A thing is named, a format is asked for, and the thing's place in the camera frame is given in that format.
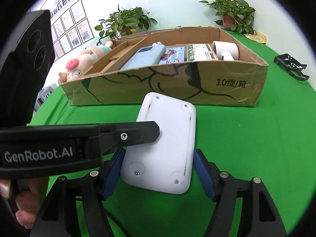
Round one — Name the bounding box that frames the white device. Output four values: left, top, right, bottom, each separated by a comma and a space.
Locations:
120, 92, 196, 194

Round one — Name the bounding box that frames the pink pig plush toy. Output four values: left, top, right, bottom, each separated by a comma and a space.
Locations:
58, 40, 113, 83

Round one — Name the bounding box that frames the long narrow cardboard tray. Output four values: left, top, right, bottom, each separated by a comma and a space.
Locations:
83, 37, 148, 77

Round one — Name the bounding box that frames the light blue phone case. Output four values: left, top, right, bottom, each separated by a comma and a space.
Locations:
120, 42, 166, 71

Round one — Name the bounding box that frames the blue board game box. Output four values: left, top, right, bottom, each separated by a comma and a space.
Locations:
158, 46, 186, 65

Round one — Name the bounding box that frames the green white medicine box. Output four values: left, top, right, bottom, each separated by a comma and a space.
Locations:
186, 44, 218, 62

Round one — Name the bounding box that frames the large cardboard box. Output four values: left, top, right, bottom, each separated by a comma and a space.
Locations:
58, 27, 268, 106

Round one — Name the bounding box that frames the white handheld fan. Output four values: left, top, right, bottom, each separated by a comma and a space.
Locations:
212, 41, 239, 61

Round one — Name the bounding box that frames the person's left hand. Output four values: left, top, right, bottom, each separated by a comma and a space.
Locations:
15, 177, 49, 229

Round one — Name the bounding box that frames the grey plastic stool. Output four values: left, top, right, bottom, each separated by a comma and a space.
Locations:
34, 83, 58, 112

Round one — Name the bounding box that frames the white enamel mug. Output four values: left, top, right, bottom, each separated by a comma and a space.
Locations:
96, 36, 111, 45

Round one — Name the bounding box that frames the framed certificate lower right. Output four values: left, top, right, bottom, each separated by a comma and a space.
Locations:
77, 18, 94, 43

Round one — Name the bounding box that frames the framed certificate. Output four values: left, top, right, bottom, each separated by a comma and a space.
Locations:
70, 0, 86, 24
77, 18, 94, 43

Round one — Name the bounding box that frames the left potted green plant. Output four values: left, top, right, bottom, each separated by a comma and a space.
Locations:
94, 5, 158, 39

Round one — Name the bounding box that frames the potted green plant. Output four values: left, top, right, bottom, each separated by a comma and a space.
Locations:
94, 5, 158, 39
199, 0, 256, 34

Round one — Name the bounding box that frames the framed certificate upper right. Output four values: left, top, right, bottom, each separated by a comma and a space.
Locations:
70, 0, 86, 24

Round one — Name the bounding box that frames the right potted green plant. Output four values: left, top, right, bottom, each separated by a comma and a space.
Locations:
199, 0, 256, 34

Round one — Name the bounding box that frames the yellow dried leaf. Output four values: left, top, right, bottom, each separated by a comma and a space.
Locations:
244, 31, 267, 44

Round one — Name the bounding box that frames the black left camera box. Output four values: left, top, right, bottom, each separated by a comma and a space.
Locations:
1, 10, 55, 128

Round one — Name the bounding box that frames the black plastic bracket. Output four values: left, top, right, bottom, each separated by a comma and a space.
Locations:
274, 54, 309, 81

